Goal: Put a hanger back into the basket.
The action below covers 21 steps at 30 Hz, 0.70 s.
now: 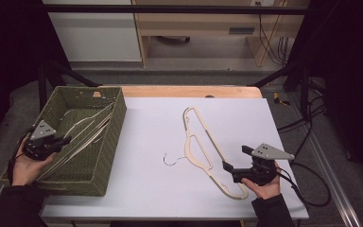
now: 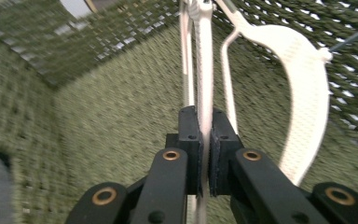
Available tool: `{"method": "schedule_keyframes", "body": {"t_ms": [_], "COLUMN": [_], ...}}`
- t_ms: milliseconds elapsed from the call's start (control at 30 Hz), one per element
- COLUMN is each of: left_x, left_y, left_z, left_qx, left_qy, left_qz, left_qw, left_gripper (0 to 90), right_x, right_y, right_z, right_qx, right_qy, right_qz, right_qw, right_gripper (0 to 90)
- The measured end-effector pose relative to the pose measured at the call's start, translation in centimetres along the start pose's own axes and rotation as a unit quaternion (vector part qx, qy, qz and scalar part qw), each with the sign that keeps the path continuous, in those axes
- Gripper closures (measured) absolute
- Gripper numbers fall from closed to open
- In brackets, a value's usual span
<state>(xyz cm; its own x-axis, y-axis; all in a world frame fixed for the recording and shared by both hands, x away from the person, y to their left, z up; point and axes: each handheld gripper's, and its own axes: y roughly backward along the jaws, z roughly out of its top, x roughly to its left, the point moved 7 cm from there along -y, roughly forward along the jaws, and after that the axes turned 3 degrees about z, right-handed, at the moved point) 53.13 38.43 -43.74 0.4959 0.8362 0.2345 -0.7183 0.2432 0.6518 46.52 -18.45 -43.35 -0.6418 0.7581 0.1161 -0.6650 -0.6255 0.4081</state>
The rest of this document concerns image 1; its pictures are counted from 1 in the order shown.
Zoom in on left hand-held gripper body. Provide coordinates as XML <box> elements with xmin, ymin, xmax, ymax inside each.
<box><xmin>22</xmin><ymin>119</ymin><xmax>64</xmax><ymax>161</ymax></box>

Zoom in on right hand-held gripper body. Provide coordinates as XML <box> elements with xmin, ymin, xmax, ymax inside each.
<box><xmin>232</xmin><ymin>143</ymin><xmax>296</xmax><ymax>186</ymax></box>

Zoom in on beige plastic clothes hanger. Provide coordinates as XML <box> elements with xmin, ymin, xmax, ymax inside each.
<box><xmin>37</xmin><ymin>102</ymin><xmax>116</xmax><ymax>183</ymax></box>
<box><xmin>39</xmin><ymin>119</ymin><xmax>112</xmax><ymax>182</ymax></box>
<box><xmin>162</xmin><ymin>106</ymin><xmax>250</xmax><ymax>201</ymax></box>

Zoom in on green woven basket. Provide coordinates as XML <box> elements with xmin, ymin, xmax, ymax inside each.
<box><xmin>0</xmin><ymin>85</ymin><xmax>128</xmax><ymax>197</ymax></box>

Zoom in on person's right hand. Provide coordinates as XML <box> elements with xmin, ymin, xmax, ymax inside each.
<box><xmin>240</xmin><ymin>171</ymin><xmax>282</xmax><ymax>201</ymax></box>

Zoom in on person's left hand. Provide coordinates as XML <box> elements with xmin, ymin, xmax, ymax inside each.
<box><xmin>11</xmin><ymin>148</ymin><xmax>58</xmax><ymax>186</ymax></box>

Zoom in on yellow and black tool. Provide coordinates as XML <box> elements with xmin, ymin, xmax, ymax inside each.
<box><xmin>272</xmin><ymin>92</ymin><xmax>291</xmax><ymax>107</ymax></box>

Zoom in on white table mat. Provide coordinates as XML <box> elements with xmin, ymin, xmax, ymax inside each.
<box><xmin>41</xmin><ymin>96</ymin><xmax>310</xmax><ymax>220</ymax></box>

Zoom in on white cabinet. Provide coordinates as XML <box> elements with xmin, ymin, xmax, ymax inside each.
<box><xmin>42</xmin><ymin>0</ymin><xmax>144</xmax><ymax>63</ymax></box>

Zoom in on black chair base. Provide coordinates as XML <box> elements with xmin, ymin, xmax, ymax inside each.
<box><xmin>155</xmin><ymin>35</ymin><xmax>191</xmax><ymax>44</ymax></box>

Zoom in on light wooden desk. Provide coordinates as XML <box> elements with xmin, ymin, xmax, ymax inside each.
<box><xmin>131</xmin><ymin>0</ymin><xmax>310</xmax><ymax>68</ymax></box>

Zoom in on left hand-held gripper cable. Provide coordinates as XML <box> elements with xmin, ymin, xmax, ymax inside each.
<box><xmin>7</xmin><ymin>127</ymin><xmax>36</xmax><ymax>185</ymax></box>

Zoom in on hand-held gripper cable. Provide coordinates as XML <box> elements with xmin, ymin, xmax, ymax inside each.
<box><xmin>276</xmin><ymin>161</ymin><xmax>333</xmax><ymax>208</ymax></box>
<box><xmin>7</xmin><ymin>127</ymin><xmax>36</xmax><ymax>185</ymax></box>

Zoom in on black metal frame stand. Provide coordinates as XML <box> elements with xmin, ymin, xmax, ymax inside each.
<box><xmin>250</xmin><ymin>61</ymin><xmax>311</xmax><ymax>119</ymax></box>
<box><xmin>37</xmin><ymin>61</ymin><xmax>100</xmax><ymax>112</ymax></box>

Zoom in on black floor cables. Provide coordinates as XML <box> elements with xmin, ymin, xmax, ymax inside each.
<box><xmin>276</xmin><ymin>77</ymin><xmax>329</xmax><ymax>165</ymax></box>

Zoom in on right hand-held gripper cable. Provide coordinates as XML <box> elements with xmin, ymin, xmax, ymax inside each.
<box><xmin>276</xmin><ymin>161</ymin><xmax>333</xmax><ymax>208</ymax></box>

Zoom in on black hanging cables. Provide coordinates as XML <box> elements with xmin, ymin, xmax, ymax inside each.
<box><xmin>254</xmin><ymin>1</ymin><xmax>294</xmax><ymax>67</ymax></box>

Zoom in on black horizontal frame bar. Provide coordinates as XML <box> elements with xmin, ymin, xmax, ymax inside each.
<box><xmin>42</xmin><ymin>4</ymin><xmax>310</xmax><ymax>15</ymax></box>

